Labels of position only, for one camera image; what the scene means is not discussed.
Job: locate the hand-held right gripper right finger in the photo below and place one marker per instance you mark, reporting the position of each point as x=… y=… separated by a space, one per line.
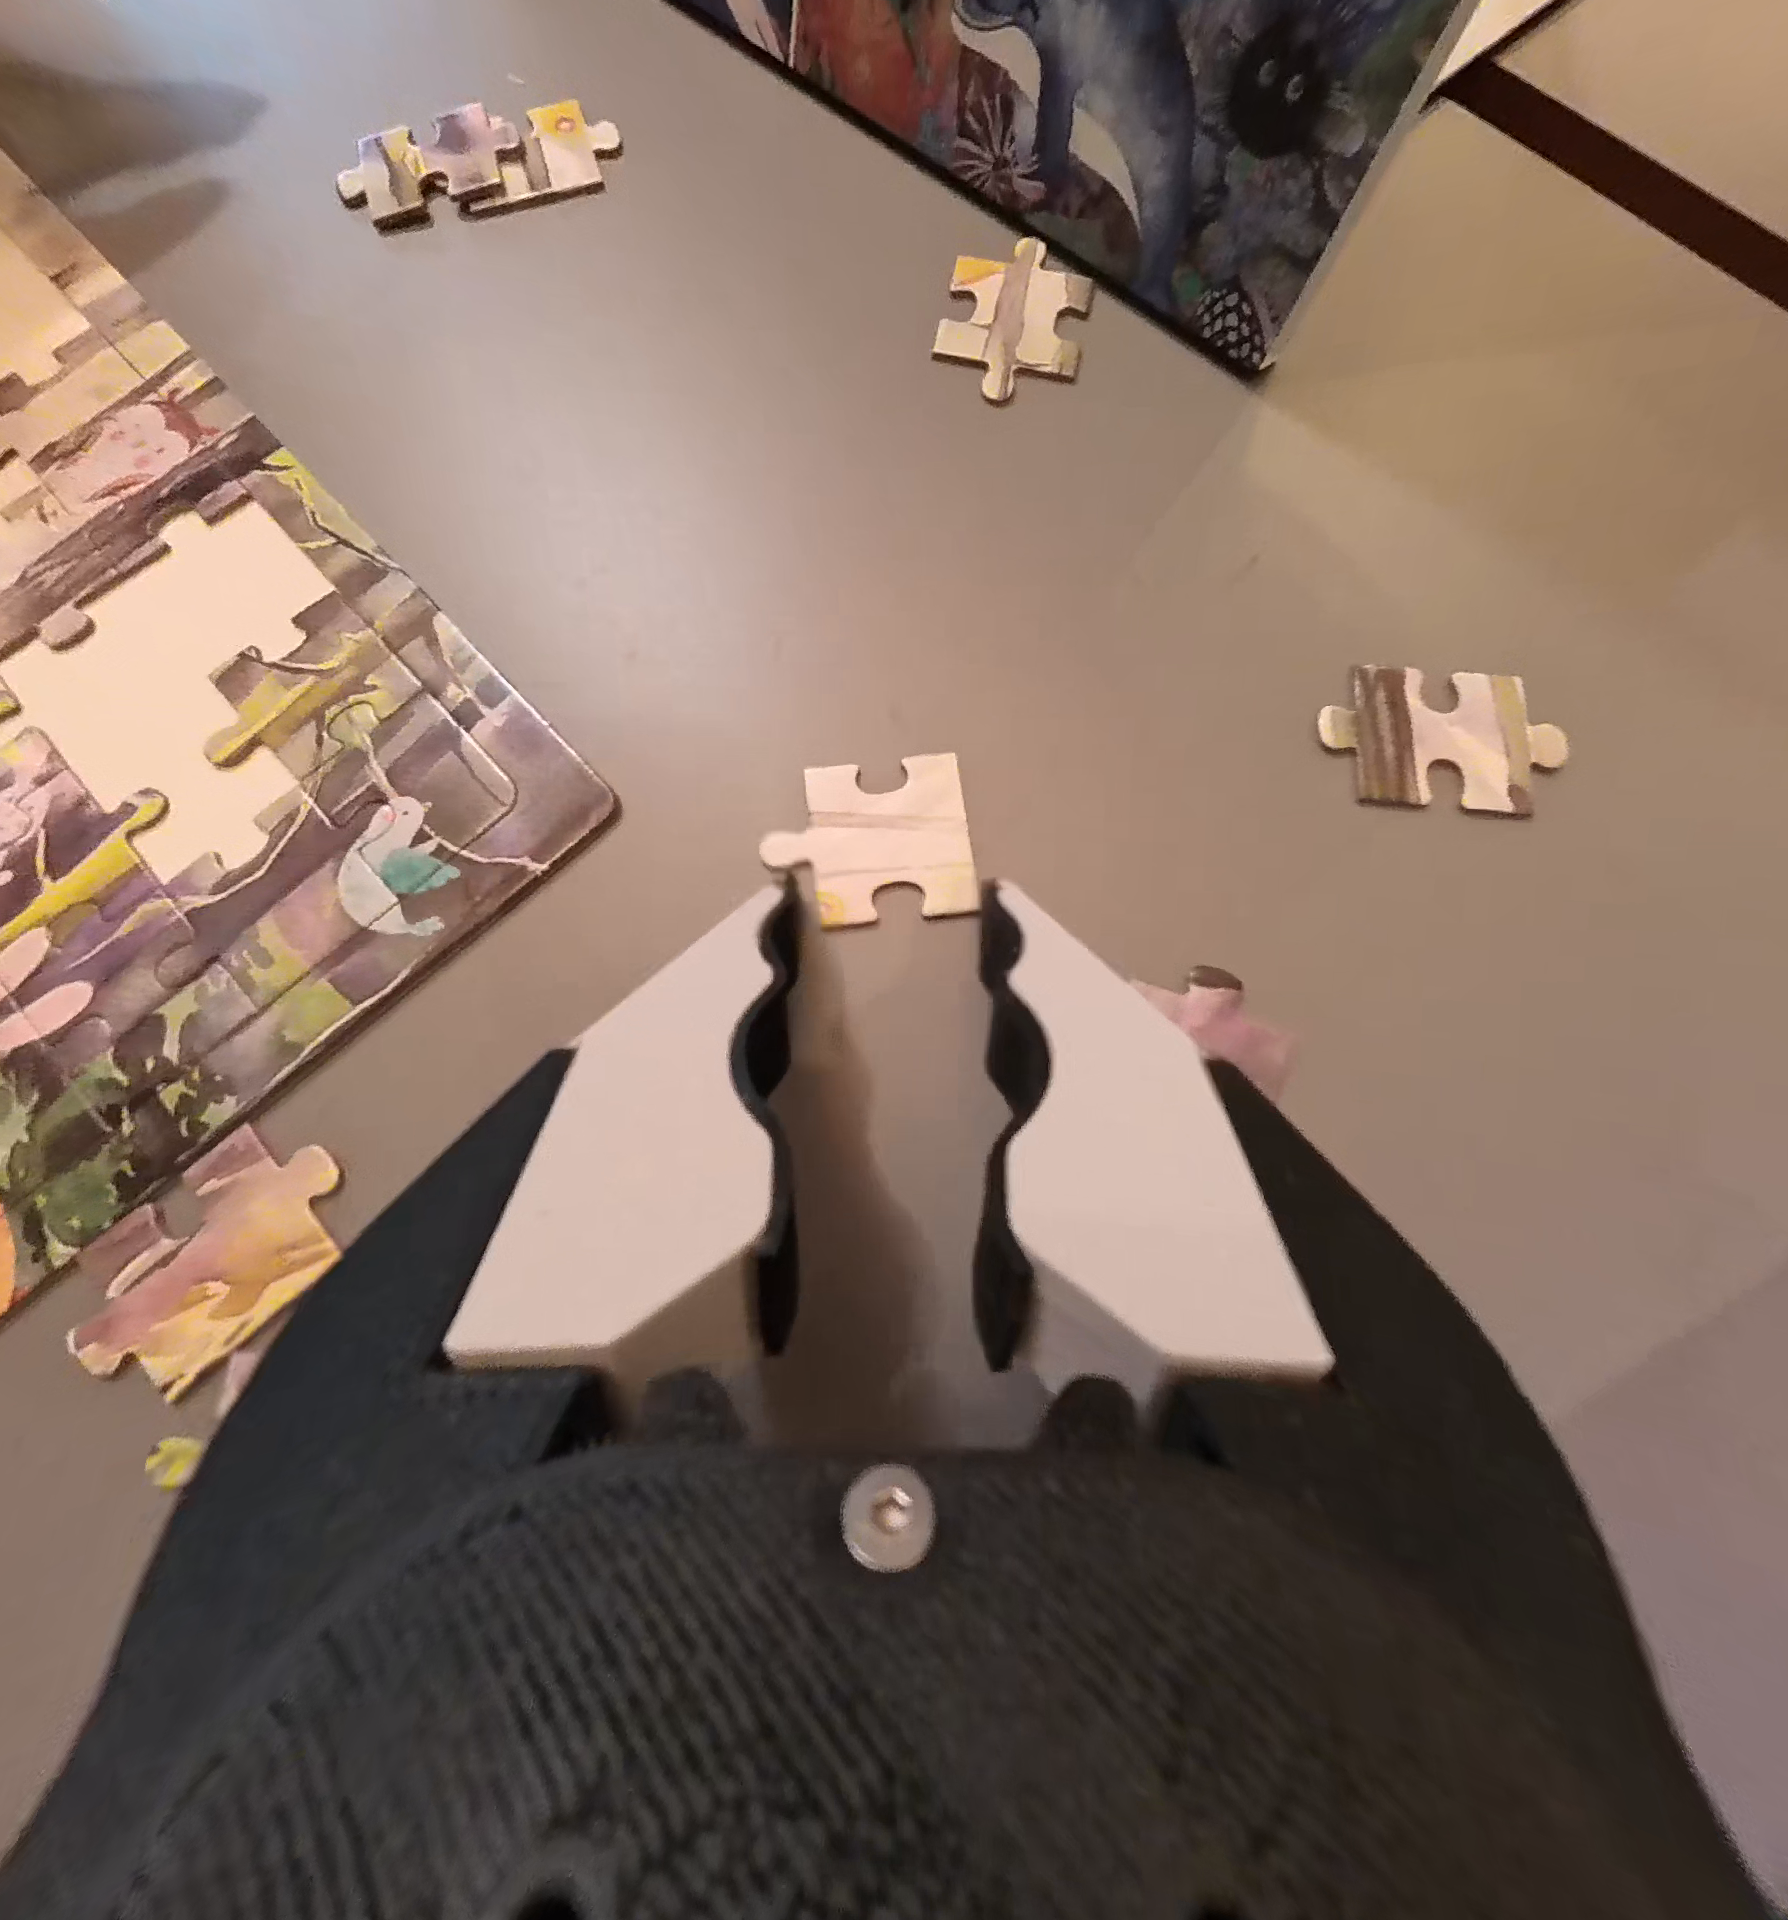
x=1150 y=1201

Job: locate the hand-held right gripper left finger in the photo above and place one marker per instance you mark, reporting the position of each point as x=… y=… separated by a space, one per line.
x=626 y=1186

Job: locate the purple puzzle piece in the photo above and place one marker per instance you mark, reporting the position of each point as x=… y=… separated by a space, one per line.
x=1232 y=1036

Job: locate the brown pink puzzle piece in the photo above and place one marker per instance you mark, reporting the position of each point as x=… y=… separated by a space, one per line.
x=219 y=1260

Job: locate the white puzzle piece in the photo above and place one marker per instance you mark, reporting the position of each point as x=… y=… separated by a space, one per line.
x=887 y=841

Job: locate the lilac yellow-green puzzle piece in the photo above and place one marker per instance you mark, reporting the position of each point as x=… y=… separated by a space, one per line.
x=174 y=1464

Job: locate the illustrated jigsaw puzzle board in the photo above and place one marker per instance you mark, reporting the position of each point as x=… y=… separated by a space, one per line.
x=158 y=706

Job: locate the pale grey-banded puzzle piece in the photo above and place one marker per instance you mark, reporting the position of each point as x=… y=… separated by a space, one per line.
x=1013 y=317

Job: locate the beige grey striped puzzle piece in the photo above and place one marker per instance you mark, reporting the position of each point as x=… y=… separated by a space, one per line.
x=1433 y=742

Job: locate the yellow cream puzzle piece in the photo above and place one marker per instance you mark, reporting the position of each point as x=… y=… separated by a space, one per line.
x=399 y=167

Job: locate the colourful illustrated puzzle box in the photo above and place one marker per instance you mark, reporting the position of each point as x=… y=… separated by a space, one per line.
x=1134 y=120

